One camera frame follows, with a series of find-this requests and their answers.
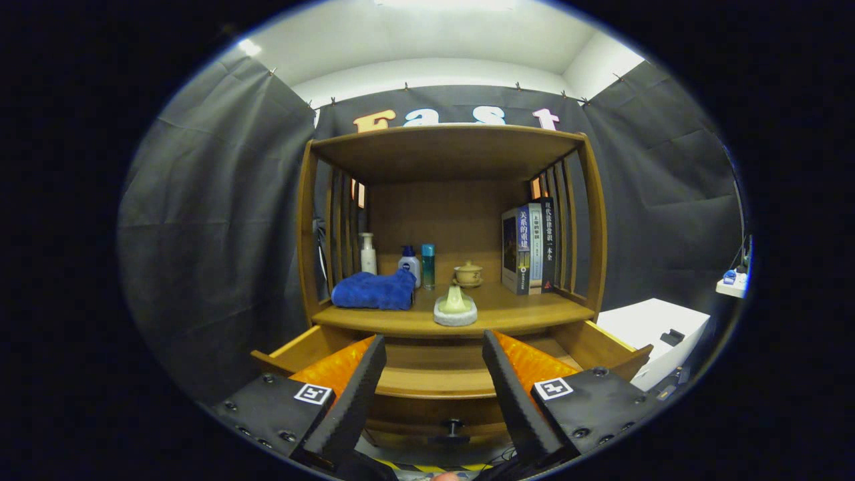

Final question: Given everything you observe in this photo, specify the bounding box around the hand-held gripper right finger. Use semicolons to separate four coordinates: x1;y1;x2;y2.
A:
481;329;671;468

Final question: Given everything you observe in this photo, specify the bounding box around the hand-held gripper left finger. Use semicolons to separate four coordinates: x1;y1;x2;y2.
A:
207;334;389;476

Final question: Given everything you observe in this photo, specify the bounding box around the wooden drawer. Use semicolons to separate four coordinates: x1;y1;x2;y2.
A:
250;319;654;447

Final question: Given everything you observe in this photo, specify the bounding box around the wooden countertop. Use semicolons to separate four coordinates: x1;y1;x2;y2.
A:
312;281;595;338

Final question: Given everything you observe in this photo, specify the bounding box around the white side cabinet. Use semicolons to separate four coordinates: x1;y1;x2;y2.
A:
596;298;711;392

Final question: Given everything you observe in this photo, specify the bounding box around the wooden cabinet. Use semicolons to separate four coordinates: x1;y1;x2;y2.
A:
296;124;609;341

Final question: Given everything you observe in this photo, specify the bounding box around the blue towel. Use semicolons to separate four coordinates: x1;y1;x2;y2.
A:
331;269;417;311

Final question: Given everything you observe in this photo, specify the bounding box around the beige lidded teacup with saucer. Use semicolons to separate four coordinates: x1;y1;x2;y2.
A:
452;260;484;289

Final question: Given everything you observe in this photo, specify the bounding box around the white bottle with blue cap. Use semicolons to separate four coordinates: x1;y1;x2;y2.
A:
398;245;422;288

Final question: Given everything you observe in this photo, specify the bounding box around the book with white spine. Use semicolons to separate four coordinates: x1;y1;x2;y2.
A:
528;202;544;295

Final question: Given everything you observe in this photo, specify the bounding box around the book with blue spine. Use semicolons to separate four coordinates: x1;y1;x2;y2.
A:
501;204;532;295

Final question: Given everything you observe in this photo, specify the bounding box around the book with black spine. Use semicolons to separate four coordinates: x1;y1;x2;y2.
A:
540;198;557;293

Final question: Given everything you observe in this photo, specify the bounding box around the white desk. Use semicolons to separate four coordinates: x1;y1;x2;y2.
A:
716;267;750;299

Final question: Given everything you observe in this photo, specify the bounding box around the large ceiling light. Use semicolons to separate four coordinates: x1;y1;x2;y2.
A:
374;0;515;11

